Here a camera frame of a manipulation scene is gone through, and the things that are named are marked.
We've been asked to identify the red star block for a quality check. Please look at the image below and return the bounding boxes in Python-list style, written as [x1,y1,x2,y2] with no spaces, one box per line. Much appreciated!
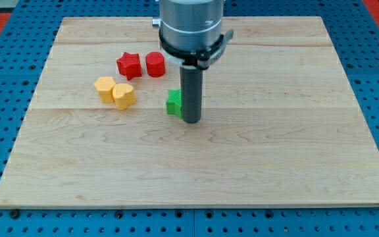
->
[116,52,142,81]

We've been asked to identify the yellow hexagon block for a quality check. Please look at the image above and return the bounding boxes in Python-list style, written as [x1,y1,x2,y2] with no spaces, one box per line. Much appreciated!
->
[93,76,116,103]

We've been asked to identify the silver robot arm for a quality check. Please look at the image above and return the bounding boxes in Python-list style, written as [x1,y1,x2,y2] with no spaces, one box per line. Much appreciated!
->
[159,0,224,51]

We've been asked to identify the light wooden board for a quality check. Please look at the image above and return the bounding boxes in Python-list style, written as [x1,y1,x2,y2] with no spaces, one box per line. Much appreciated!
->
[0,16,379,209]

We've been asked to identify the black clamp ring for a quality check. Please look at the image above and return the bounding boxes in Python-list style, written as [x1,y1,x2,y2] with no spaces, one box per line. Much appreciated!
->
[158,28,235,70]

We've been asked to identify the red cylinder block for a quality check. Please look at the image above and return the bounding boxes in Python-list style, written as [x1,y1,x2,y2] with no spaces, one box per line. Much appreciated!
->
[145,51,166,78]

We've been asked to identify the yellow heart block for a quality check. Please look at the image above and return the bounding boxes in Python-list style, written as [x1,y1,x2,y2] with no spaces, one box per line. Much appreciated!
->
[112,84,136,110]

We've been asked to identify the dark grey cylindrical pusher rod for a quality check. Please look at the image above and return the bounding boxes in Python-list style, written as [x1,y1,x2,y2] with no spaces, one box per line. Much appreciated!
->
[180,67,203,124]

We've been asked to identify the green star block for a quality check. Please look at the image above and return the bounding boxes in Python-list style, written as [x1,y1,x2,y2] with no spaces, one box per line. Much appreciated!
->
[166,89,182,119]

